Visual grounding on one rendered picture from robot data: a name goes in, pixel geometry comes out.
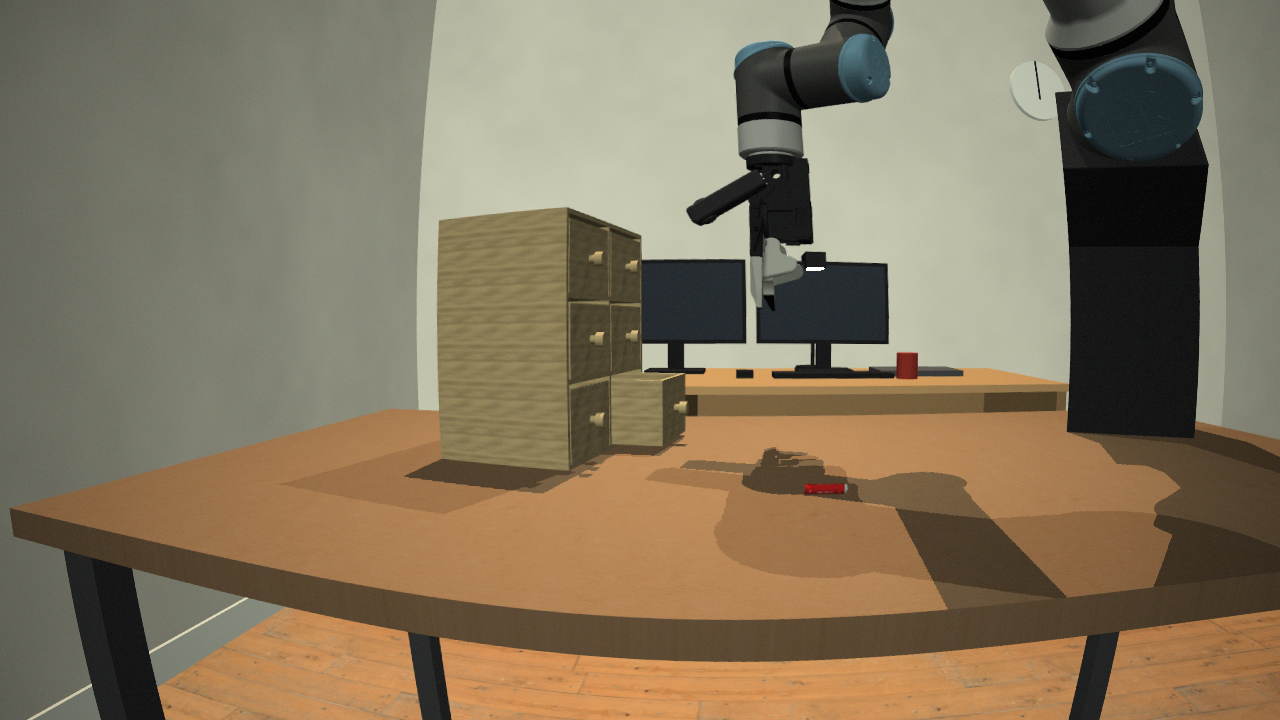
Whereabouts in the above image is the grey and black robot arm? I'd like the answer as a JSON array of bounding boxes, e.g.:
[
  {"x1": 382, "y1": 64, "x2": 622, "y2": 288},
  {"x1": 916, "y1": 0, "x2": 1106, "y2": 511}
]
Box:
[{"x1": 686, "y1": 0, "x2": 1203, "y2": 225}]

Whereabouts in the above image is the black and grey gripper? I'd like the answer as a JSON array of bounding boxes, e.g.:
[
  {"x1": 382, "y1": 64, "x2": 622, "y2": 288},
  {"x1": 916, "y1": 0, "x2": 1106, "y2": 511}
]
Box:
[{"x1": 746, "y1": 152, "x2": 813, "y2": 311}]

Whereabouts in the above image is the brown wooden chest of drawers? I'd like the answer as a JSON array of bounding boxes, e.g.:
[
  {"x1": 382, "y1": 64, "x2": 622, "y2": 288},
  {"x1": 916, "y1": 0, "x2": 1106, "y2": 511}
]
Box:
[{"x1": 436, "y1": 208, "x2": 643, "y2": 471}]

